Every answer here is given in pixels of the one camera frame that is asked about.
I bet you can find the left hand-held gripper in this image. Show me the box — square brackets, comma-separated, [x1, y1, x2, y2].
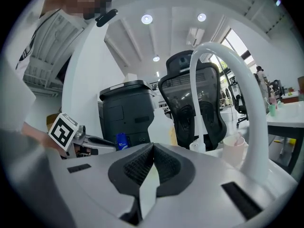
[48, 113, 117, 159]

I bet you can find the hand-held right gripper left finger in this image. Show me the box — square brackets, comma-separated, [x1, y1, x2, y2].
[45, 142, 155, 228]

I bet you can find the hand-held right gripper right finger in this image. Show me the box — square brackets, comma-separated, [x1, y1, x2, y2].
[142, 143, 298, 228]

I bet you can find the person's left forearm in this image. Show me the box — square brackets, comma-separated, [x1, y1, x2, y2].
[21, 122, 63, 158]

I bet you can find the blue bottle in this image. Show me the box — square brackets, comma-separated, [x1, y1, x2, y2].
[116, 132, 131, 151]

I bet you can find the black printer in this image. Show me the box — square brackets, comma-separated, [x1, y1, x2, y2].
[98, 79, 158, 150]

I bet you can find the pink cup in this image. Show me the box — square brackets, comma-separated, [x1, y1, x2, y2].
[222, 135, 249, 169]

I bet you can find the black mesh office chair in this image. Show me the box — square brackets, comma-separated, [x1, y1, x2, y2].
[157, 50, 228, 152]

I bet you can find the white arched faucet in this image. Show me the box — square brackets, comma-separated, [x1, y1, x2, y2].
[189, 41, 269, 185]

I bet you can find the person's white shirt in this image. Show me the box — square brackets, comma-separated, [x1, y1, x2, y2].
[0, 8, 95, 133]

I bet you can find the small black office chair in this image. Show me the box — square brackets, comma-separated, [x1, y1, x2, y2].
[228, 76, 249, 128]

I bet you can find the green cup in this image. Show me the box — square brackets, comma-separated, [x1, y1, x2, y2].
[267, 103, 277, 117]

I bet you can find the white desk with items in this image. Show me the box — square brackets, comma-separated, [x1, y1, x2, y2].
[265, 100, 304, 128]

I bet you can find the pink bottle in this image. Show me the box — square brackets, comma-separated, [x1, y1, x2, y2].
[269, 86, 278, 105]

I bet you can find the ceiling air vent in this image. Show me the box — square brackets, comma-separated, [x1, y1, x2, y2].
[187, 27, 206, 47]

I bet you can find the person's head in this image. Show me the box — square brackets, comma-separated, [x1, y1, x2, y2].
[42, 0, 115, 21]

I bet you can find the black head camera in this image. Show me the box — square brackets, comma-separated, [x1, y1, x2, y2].
[95, 8, 119, 28]

